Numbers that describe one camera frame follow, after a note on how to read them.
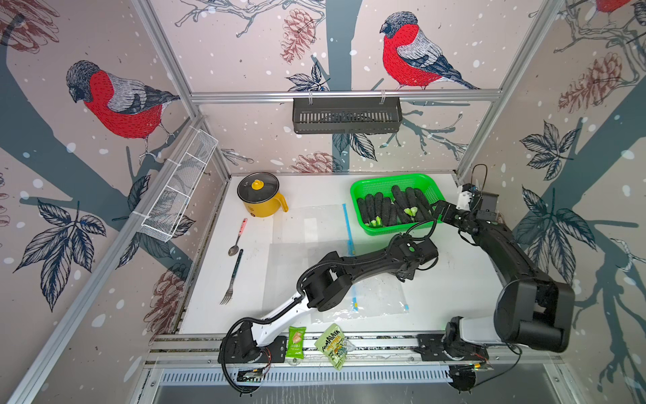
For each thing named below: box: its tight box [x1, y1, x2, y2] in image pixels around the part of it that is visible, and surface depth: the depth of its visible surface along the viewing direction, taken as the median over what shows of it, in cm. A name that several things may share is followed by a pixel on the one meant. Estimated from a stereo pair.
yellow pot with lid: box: [237, 171, 289, 218], surface depth 103 cm
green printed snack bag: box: [314, 323, 348, 372], surface depth 75 cm
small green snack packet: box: [285, 325, 308, 360], surface depth 76 cm
